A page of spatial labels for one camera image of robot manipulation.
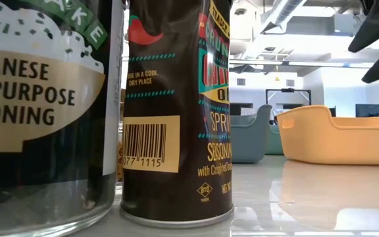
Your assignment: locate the yellow-lid brown seasoning can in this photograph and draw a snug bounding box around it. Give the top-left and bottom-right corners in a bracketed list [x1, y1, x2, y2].
[119, 0, 235, 230]

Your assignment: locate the tan-lid furikake glass jar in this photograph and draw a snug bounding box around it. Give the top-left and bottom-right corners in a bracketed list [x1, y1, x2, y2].
[0, 0, 125, 237]

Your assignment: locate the dark computer monitor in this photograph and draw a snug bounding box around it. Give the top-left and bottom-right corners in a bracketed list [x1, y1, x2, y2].
[355, 103, 379, 119]

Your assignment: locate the yellow plastic bin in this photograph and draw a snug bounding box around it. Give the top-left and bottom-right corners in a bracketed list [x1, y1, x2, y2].
[276, 105, 379, 167]

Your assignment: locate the long ceiling light strip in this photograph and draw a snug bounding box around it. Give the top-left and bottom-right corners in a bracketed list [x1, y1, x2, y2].
[228, 59, 374, 68]

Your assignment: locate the teal green plastic bin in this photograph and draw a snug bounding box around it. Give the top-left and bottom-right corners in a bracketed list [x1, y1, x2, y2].
[265, 124, 284, 156]

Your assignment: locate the black desk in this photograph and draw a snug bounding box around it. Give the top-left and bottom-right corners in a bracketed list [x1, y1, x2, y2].
[230, 102, 254, 117]

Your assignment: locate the slate blue plastic bin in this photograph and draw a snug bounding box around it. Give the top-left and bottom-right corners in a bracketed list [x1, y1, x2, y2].
[230, 104, 274, 165]

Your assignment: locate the smooth silver ceiling duct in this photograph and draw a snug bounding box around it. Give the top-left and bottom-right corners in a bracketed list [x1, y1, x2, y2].
[261, 0, 309, 34]

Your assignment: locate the black gantry frame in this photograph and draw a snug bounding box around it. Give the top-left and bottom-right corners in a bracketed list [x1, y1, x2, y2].
[265, 88, 313, 107]

